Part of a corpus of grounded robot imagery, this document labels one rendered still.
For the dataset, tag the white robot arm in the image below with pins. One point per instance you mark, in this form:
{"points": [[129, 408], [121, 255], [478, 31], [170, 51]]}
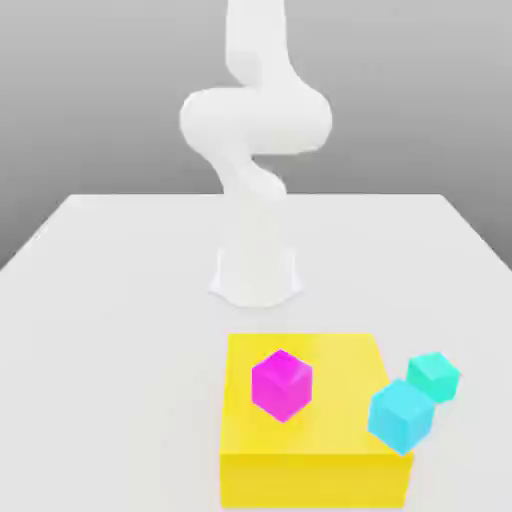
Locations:
{"points": [[256, 120]]}

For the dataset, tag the small turquoise cube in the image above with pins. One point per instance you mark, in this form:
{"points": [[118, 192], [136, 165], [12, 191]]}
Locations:
{"points": [[436, 374]]}

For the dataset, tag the small cyan cube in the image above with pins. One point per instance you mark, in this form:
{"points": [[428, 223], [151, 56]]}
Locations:
{"points": [[400, 416]]}

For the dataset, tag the small magenta cube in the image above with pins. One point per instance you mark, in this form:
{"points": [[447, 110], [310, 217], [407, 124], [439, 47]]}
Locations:
{"points": [[282, 386]]}

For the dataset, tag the large yellow box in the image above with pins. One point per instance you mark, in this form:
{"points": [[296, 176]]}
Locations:
{"points": [[320, 472]]}

